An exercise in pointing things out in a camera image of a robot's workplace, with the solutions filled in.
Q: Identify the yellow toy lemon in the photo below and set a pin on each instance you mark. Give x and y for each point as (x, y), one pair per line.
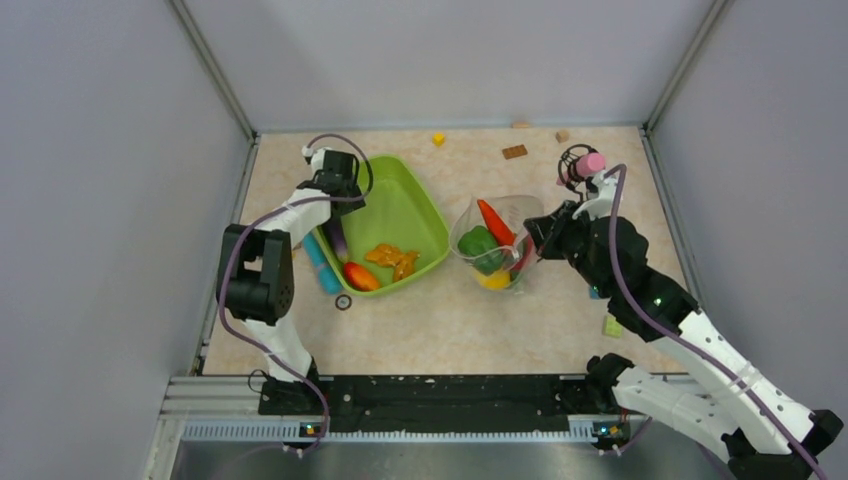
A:
(495, 281)

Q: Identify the orange toy fruit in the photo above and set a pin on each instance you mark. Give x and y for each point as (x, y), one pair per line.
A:
(360, 278)

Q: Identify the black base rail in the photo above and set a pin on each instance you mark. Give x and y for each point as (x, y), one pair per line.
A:
(440, 404)

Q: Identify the red toy chili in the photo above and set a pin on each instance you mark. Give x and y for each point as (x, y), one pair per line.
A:
(523, 251)

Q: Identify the light green block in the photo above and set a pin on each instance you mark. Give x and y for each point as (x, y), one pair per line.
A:
(611, 327)

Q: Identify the green toy pepper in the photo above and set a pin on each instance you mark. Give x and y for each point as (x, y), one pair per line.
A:
(482, 249)

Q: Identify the green plastic bowl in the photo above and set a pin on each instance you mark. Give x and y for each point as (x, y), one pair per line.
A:
(399, 212)

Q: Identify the pink microphone on tripod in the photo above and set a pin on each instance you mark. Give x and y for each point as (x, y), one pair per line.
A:
(577, 165)

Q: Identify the orange toy pastry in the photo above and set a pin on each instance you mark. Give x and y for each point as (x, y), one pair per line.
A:
(402, 263)

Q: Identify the clear zip top bag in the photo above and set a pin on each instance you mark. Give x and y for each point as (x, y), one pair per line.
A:
(513, 209)

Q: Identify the orange toy carrot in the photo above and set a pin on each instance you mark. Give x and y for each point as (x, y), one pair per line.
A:
(501, 232)

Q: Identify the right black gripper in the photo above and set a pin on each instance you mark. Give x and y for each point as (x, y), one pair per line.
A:
(547, 230)

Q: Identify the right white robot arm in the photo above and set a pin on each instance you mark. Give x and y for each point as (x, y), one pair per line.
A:
(741, 417)

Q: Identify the purple toy eggplant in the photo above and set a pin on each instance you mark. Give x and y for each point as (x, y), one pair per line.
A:
(336, 238)

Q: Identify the cyan toy piece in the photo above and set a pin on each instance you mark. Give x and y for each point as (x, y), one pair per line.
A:
(324, 273)

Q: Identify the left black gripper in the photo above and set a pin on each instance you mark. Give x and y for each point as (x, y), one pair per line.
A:
(353, 205)

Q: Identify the brown toy brick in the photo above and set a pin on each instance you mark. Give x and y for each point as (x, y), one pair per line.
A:
(514, 152)

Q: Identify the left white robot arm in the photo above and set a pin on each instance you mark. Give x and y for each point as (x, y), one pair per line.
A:
(255, 285)

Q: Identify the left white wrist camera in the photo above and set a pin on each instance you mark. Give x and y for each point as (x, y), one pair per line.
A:
(314, 157)

